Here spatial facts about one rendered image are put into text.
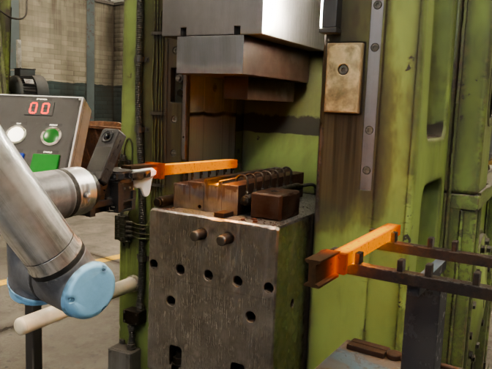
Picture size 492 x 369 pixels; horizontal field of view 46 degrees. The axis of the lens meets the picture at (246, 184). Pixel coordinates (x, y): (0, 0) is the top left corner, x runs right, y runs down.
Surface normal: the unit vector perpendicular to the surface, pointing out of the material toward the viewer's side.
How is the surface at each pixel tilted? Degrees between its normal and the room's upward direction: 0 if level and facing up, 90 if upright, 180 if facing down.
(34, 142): 60
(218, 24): 90
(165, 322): 90
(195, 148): 90
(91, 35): 90
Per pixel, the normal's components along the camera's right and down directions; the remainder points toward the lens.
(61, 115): -0.04, -0.38
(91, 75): 0.78, 0.11
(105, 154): -0.41, -0.43
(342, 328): -0.48, 0.10
